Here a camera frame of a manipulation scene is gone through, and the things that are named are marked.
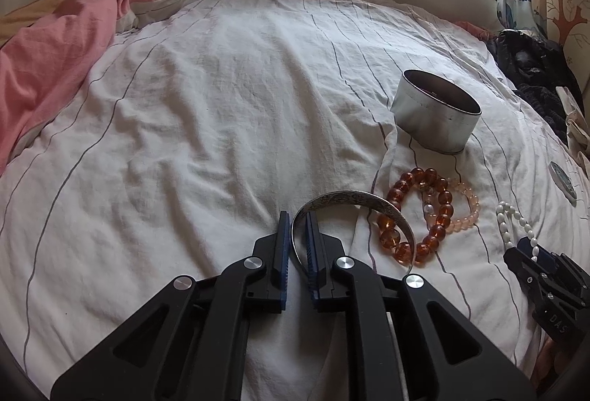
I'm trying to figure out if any amber bead bracelet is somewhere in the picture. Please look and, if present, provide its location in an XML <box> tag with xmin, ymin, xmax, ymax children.
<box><xmin>376</xmin><ymin>167</ymin><xmax>455</xmax><ymax>266</ymax></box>

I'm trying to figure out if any dark clothing pile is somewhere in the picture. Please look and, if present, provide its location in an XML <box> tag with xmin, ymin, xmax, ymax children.
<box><xmin>487</xmin><ymin>29</ymin><xmax>587</xmax><ymax>140</ymax></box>

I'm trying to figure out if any round metal tin lid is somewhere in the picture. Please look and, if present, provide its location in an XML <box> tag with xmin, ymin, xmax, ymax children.
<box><xmin>548</xmin><ymin>161</ymin><xmax>580</xmax><ymax>202</ymax></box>

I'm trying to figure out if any red cloth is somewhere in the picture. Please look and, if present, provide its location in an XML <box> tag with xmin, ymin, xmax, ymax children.
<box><xmin>454</xmin><ymin>20</ymin><xmax>493</xmax><ymax>43</ymax></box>

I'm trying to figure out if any tan bed sheet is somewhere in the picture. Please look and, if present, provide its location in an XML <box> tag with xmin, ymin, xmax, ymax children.
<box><xmin>0</xmin><ymin>0</ymin><xmax>72</xmax><ymax>48</ymax></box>

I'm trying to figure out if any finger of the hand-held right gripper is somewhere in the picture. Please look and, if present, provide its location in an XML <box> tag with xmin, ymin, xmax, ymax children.
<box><xmin>503</xmin><ymin>247</ymin><xmax>549</xmax><ymax>293</ymax></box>
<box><xmin>517</xmin><ymin>237</ymin><xmax>562</xmax><ymax>275</ymax></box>

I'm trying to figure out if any round silver metal tin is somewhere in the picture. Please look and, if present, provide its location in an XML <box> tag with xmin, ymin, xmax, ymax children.
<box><xmin>391</xmin><ymin>69</ymin><xmax>482</xmax><ymax>154</ymax></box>

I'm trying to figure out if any pink blanket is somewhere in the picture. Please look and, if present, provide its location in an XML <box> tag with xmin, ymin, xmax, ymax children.
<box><xmin>0</xmin><ymin>0</ymin><xmax>209</xmax><ymax>177</ymax></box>

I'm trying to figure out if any cream cloth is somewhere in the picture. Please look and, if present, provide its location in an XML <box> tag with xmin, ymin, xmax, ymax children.
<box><xmin>555</xmin><ymin>85</ymin><xmax>590</xmax><ymax>177</ymax></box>

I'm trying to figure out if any white bead necklace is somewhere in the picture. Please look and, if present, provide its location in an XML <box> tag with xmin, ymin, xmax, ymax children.
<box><xmin>495</xmin><ymin>200</ymin><xmax>541</xmax><ymax>262</ymax></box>

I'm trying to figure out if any pale pink bead bracelet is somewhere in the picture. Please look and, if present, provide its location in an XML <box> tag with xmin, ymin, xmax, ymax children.
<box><xmin>420</xmin><ymin>177</ymin><xmax>480</xmax><ymax>237</ymax></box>

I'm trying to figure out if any patterned silver bangle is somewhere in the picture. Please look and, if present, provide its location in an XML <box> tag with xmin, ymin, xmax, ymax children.
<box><xmin>291</xmin><ymin>193</ymin><xmax>416</xmax><ymax>278</ymax></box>

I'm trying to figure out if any person's right hand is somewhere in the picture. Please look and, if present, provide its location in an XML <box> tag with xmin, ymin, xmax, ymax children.
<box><xmin>532</xmin><ymin>334</ymin><xmax>570</xmax><ymax>390</ymax></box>

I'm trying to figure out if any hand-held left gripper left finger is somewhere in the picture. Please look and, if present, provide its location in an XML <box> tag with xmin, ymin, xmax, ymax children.
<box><xmin>50</xmin><ymin>211</ymin><xmax>292</xmax><ymax>401</ymax></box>

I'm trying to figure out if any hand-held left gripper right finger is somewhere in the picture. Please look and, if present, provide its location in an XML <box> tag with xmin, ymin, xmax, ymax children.
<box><xmin>304</xmin><ymin>212</ymin><xmax>538</xmax><ymax>401</ymax></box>

